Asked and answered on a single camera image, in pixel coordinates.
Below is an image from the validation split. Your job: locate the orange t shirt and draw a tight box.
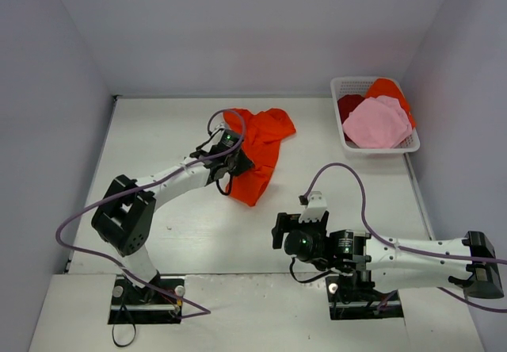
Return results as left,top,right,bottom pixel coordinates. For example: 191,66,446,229
364,78,416,128
223,108,296,207

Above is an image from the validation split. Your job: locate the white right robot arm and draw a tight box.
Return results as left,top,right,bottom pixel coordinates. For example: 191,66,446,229
271,212,504,300

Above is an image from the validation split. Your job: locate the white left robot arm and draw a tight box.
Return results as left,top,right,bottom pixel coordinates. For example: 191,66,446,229
91,129,254,304

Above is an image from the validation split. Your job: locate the dark red t shirt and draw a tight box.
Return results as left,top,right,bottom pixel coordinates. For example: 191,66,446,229
337,94,364,124

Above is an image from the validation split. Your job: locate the white plastic basket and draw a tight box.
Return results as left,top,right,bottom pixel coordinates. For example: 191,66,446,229
330,76,421,155

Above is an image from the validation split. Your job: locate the pink t shirt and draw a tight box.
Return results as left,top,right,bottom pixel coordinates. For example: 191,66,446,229
342,95,413,149

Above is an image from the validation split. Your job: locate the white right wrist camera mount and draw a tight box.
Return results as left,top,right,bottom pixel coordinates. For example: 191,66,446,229
298,191,327,224

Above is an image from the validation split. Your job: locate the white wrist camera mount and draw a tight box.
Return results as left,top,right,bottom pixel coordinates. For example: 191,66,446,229
298,191,327,224
209,125,226,140

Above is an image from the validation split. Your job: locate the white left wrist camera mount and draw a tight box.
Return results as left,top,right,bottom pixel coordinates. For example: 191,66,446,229
209,125,226,140

